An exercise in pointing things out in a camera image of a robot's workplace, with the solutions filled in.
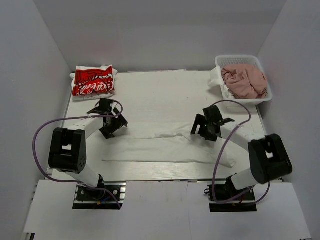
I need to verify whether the white t-shirt black graphic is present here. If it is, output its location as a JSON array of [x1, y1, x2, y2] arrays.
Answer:
[[101, 122, 224, 164]]

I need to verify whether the folded red coca-cola t-shirt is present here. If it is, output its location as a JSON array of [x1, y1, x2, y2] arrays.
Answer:
[[69, 65, 118, 102]]

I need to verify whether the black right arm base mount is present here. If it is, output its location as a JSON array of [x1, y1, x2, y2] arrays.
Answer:
[[203, 177, 257, 213]]

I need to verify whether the white plastic basket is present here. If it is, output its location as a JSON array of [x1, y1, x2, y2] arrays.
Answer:
[[215, 55, 273, 106]]

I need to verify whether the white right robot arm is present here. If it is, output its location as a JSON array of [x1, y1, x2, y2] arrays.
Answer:
[[190, 105, 293, 195]]

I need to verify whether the pink t-shirt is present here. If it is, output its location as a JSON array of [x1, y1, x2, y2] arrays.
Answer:
[[221, 64, 268, 99]]

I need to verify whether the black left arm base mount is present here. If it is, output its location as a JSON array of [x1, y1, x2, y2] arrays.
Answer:
[[72, 182, 127, 210]]

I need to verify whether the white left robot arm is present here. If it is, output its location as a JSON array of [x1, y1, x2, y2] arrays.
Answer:
[[48, 98, 128, 188]]

